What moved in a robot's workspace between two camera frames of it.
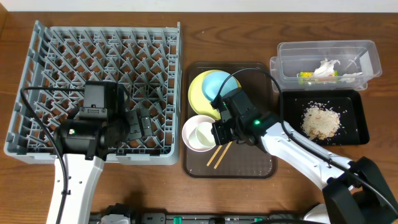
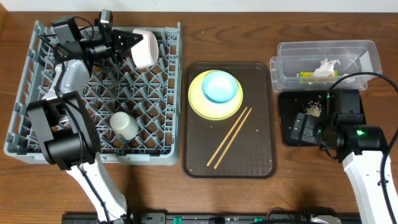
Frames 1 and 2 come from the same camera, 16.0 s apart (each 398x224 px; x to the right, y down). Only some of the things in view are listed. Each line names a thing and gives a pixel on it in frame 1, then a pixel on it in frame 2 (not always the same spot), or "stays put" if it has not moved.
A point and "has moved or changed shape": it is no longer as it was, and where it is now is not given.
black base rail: (199, 218) stays put
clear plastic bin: (324, 65) stays put
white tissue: (326, 68) stays put
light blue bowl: (212, 82) stays put
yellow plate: (198, 98) stays put
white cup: (201, 137) has moved or changed shape
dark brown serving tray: (231, 160) stays put
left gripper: (134, 125) → (112, 45)
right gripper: (222, 131) → (313, 129)
